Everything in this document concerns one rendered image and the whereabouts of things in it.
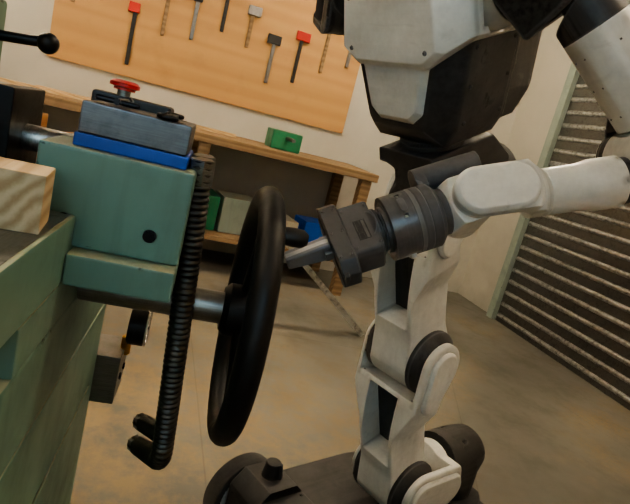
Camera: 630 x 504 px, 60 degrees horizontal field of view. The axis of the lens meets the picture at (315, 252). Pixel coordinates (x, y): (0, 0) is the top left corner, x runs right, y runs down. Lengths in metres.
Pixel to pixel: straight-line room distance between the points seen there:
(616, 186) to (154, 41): 3.39
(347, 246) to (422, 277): 0.37
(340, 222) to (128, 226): 0.30
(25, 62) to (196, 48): 1.05
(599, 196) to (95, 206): 0.62
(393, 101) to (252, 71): 3.04
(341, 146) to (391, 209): 3.46
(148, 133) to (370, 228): 0.32
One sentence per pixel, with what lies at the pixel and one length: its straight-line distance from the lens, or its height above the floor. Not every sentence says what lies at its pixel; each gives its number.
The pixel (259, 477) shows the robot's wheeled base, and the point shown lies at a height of 0.21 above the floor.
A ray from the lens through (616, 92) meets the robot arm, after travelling 0.85.
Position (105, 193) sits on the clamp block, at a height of 0.93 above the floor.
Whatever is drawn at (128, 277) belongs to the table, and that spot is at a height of 0.86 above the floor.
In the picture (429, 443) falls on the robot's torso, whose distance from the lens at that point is 1.50.
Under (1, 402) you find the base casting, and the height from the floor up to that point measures 0.79.
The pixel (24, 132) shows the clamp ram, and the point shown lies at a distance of 0.60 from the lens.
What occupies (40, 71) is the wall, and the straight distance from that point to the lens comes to 3.98.
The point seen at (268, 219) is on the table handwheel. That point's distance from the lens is 0.53.
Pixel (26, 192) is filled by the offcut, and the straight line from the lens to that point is 0.45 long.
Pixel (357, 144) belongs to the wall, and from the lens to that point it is 4.20.
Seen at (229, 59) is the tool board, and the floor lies 1.33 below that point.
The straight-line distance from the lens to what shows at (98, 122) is 0.53.
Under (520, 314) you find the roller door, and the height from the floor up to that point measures 0.15.
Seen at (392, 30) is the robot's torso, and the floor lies 1.20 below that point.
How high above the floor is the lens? 1.02
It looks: 12 degrees down
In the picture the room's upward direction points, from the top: 15 degrees clockwise
